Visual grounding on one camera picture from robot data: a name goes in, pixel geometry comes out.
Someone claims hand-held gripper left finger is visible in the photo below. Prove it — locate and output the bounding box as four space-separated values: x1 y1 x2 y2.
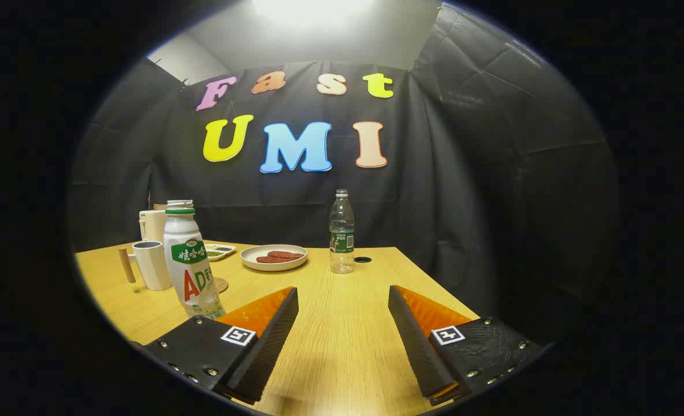
144 287 299 405

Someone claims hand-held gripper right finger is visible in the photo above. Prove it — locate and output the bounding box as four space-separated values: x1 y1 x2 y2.
388 285 545 407

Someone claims white juice bottle green label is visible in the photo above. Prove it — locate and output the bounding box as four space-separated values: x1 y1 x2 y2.
163 200 226 320

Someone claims white cup wooden handle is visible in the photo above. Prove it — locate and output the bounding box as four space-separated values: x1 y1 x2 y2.
118 240 173 291

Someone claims clear plastic water bottle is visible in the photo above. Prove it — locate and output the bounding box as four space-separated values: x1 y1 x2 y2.
329 188 355 274

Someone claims wooden table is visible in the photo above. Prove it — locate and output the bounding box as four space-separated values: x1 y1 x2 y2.
75 240 481 416

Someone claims white round plate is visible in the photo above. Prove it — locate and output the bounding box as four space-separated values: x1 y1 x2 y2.
240 244 308 272

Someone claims white divided dish with beans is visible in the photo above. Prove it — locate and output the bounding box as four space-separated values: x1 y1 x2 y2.
203 244 236 262

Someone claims black backdrop cloth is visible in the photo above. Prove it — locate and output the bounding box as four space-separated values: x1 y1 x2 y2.
68 6 620 341

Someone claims white toaster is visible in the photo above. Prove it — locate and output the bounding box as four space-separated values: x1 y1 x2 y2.
139 209 169 243

